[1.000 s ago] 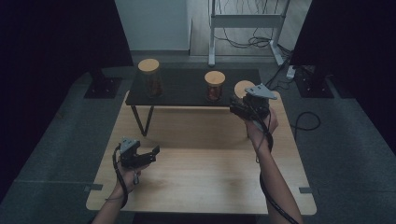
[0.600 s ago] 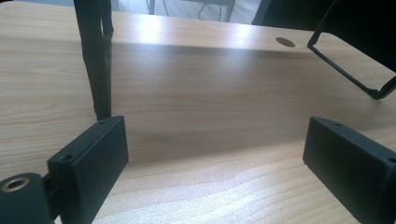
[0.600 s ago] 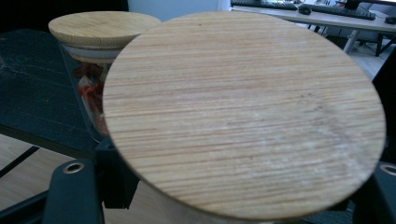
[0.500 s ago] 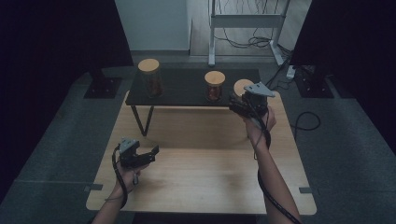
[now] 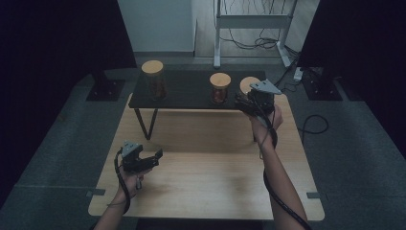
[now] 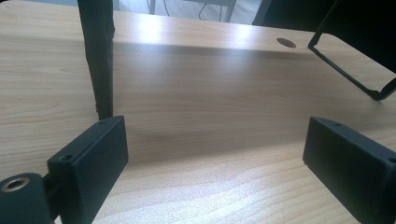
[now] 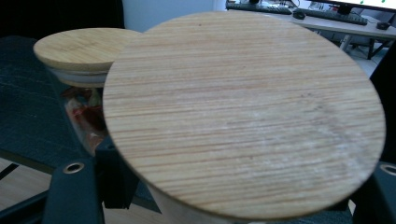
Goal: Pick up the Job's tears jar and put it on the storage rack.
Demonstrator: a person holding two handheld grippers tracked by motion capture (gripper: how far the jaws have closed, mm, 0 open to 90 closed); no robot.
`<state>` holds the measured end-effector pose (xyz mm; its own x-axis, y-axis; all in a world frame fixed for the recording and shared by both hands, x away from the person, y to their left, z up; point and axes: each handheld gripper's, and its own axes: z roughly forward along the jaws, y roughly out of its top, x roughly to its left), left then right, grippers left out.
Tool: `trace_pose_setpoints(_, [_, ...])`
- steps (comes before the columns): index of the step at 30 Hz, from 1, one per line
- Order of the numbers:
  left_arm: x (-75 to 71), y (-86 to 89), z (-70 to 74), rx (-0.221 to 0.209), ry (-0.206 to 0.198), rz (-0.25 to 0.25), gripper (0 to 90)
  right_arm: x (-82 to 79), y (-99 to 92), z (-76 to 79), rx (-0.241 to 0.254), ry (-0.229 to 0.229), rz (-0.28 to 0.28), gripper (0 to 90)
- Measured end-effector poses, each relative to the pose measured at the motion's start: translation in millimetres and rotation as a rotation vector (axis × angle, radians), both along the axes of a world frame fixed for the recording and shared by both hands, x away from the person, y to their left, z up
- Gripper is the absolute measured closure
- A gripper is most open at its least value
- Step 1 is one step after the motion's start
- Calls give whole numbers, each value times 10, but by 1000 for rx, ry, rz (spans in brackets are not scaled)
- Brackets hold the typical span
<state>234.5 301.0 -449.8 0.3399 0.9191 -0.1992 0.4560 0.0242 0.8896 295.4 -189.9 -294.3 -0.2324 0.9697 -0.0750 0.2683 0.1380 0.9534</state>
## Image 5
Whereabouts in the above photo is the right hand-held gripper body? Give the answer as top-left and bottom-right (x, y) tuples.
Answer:
(247, 79), (283, 117)

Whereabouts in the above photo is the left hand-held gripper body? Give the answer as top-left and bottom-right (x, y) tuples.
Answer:
(120, 139), (147, 174)

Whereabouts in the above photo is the white grain glass jar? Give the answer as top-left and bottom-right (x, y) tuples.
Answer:
(238, 76), (261, 97)

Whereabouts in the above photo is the red dried chili glass jar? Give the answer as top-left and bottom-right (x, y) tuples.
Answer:
(209, 72), (232, 105)

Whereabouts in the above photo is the black shelf with hairpin legs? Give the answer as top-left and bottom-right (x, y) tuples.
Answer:
(128, 69), (269, 143)

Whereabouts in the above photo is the tall star anise glass jar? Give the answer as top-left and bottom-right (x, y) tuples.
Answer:
(141, 59), (169, 102)

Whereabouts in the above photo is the person's left hand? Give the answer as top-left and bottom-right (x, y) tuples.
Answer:
(115, 167), (153, 205)

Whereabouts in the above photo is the person's right hand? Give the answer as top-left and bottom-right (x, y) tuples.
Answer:
(248, 104), (284, 149)

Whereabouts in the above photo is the white power strip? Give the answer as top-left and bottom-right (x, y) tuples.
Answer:
(293, 66), (305, 82)

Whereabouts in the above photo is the black floor stand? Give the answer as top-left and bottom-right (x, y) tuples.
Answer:
(301, 66), (345, 102)
(85, 68), (126, 103)

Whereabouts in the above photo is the black monitor with thin stand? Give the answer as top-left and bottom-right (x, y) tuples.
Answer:
(298, 0), (406, 157)

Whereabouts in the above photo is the black curtain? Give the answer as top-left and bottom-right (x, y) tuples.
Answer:
(0, 0), (138, 205)

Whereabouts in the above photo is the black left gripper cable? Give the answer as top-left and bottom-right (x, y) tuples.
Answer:
(113, 149), (132, 216)

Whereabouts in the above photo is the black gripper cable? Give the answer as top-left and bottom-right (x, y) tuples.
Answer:
(113, 149), (132, 216)
(254, 95), (314, 230)

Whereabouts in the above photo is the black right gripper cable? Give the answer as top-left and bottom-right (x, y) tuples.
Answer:
(254, 95), (314, 230)

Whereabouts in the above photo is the black floor cable bundle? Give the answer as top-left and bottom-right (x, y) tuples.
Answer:
(219, 27), (290, 51)

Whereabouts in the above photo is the black looped floor cable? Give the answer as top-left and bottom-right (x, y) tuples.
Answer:
(298, 114), (330, 135)

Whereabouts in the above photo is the white cart with cables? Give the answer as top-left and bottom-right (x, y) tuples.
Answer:
(213, 0), (300, 69)

